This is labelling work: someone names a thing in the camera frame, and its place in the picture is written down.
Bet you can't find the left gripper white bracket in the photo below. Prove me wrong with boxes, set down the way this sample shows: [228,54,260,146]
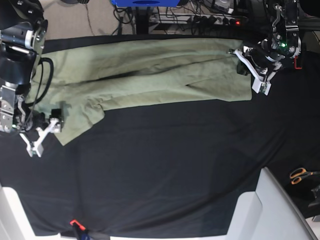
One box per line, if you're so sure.
[229,39,285,96]

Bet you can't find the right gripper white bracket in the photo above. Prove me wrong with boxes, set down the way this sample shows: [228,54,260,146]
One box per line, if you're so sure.
[19,108,64,158]

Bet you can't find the light green T-shirt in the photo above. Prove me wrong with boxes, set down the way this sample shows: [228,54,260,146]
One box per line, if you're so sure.
[27,38,252,145]

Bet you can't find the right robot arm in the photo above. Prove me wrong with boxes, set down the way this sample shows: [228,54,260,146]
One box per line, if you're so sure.
[0,0,64,157]

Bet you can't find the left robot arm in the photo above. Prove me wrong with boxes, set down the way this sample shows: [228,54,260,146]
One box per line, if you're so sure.
[229,0,304,96]

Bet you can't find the red black clamp right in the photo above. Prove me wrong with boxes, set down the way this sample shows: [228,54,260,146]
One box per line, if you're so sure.
[293,56,303,70]

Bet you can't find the red black clamp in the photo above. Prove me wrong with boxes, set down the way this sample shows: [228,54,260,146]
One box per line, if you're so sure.
[293,56,303,70]
[69,219,92,240]

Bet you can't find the white chair armrest left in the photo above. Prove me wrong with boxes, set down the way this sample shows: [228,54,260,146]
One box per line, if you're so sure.
[0,186,36,240]

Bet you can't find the white chair armrest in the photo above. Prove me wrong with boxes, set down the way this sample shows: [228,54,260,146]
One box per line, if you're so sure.
[0,186,36,240]
[225,167,317,240]

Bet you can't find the red black clamp front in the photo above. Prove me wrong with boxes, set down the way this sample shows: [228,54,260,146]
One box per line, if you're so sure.
[69,219,92,240]

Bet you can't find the black table cloth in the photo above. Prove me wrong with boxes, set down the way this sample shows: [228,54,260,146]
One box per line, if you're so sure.
[0,36,320,238]

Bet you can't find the blue plastic box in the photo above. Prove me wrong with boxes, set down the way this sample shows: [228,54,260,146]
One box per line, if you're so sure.
[111,0,180,8]

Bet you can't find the white chair armrest right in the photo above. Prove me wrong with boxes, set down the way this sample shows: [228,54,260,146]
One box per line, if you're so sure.
[225,167,317,240]

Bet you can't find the orange handled scissors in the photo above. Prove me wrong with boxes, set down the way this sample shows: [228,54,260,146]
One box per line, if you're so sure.
[289,167,320,185]

